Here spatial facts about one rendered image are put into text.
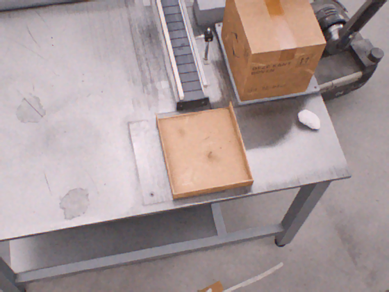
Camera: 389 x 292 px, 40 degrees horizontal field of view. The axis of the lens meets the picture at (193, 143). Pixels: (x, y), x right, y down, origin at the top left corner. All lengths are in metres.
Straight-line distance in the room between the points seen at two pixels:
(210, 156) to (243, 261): 0.87
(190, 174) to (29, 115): 0.58
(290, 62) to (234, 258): 1.10
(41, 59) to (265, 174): 0.89
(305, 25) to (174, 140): 0.56
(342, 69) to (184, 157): 1.30
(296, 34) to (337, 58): 1.16
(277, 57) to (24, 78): 0.88
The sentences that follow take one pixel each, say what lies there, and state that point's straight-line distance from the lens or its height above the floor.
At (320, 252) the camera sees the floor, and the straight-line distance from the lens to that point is 2.63.
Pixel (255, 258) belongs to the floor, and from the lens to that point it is 2.55.
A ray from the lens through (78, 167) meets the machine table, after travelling 1.78.
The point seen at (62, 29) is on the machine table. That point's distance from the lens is 2.10.
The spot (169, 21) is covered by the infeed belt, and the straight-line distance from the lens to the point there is 2.03.
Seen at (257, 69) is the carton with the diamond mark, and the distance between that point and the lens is 1.74.
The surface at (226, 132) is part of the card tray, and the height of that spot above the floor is 0.83.
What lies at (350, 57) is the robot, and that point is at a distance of 2.91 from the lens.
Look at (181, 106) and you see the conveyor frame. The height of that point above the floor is 0.85.
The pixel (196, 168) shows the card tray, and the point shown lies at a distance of 1.76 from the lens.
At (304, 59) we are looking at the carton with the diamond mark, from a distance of 1.77.
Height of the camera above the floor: 2.41
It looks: 61 degrees down
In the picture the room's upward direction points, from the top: 6 degrees clockwise
